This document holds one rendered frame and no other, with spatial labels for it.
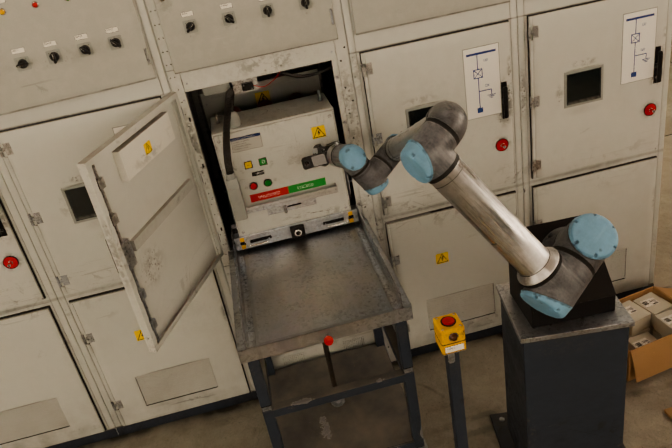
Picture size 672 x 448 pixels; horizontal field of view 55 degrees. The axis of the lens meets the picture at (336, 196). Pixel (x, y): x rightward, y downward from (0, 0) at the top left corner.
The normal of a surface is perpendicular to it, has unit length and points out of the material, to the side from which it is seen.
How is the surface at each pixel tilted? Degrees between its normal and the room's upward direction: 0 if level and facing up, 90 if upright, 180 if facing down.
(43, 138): 90
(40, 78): 90
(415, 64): 90
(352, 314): 0
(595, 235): 41
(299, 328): 0
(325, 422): 0
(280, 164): 90
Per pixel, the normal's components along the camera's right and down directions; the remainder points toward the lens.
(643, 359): 0.26, 0.08
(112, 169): 0.96, -0.04
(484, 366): -0.16, -0.87
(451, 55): 0.19, 0.43
